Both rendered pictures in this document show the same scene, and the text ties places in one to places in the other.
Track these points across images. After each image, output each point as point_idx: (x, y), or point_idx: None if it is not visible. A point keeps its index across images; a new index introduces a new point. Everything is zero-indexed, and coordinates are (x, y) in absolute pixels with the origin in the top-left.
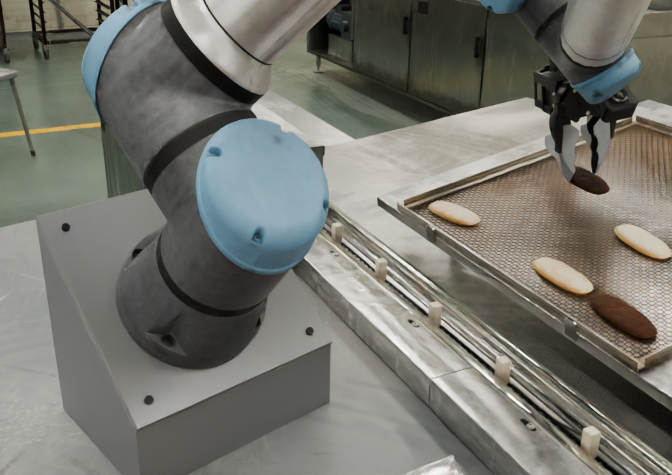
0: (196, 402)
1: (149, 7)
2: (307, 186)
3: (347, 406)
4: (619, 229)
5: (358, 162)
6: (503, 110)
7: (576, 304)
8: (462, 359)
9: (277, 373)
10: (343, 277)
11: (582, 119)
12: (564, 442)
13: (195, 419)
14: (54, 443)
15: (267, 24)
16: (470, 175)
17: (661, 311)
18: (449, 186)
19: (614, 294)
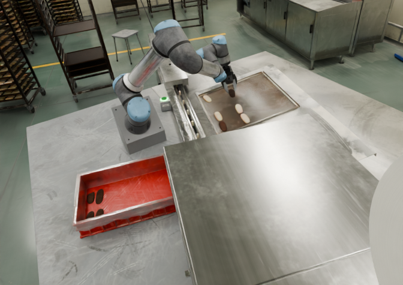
0: (137, 140)
1: (121, 77)
2: (145, 108)
3: (169, 141)
4: (235, 105)
5: (203, 78)
6: (254, 57)
7: (216, 123)
8: (191, 133)
9: (153, 135)
10: (178, 114)
11: (275, 60)
12: None
13: (137, 143)
14: (118, 145)
15: (137, 82)
16: (215, 88)
17: (231, 125)
18: (210, 90)
19: (225, 120)
